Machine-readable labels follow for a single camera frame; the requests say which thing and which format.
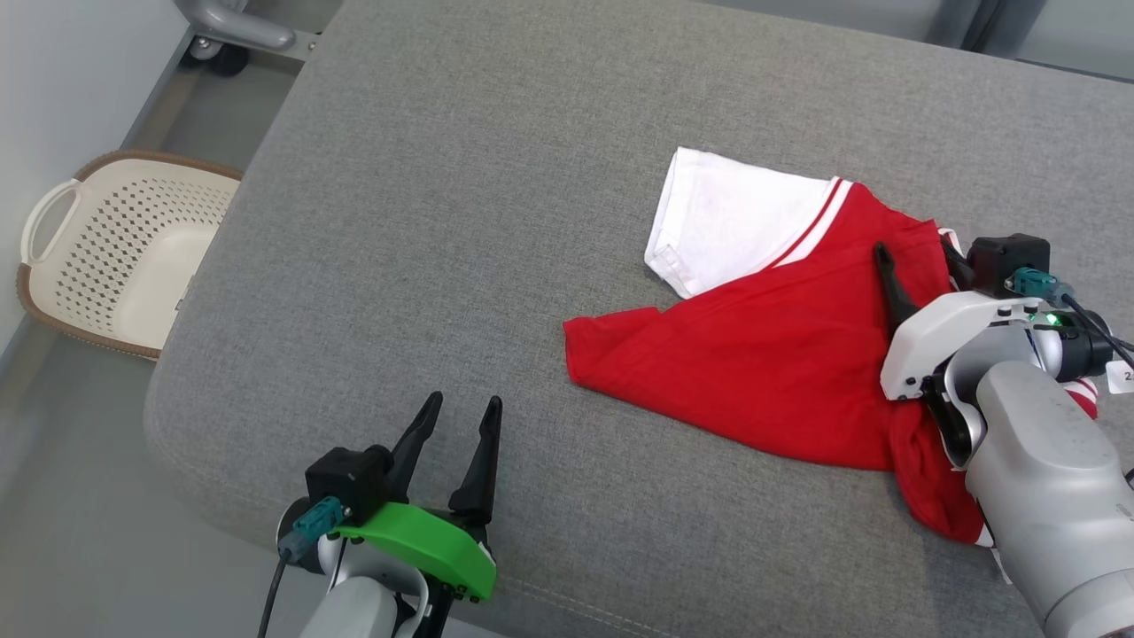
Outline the grey metal stand frame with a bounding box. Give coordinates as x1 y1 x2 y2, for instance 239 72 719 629
173 0 322 65

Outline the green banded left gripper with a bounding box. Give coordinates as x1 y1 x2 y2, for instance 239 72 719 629
332 391 504 605

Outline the red basketball jersey number 23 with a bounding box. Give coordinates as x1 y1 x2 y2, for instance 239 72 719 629
563 146 1077 546

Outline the grey fabric ottoman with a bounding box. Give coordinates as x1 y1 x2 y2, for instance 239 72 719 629
144 0 1134 638

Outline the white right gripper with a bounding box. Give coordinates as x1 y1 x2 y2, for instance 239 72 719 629
873 232 1065 404

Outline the left black cable teal plug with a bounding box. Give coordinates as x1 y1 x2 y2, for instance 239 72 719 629
257 496 346 638

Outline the black caster wheel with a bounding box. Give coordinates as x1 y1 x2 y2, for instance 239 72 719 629
189 40 252 77

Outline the cream perforated laundry basket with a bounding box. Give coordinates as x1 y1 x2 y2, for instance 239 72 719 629
16 149 244 362

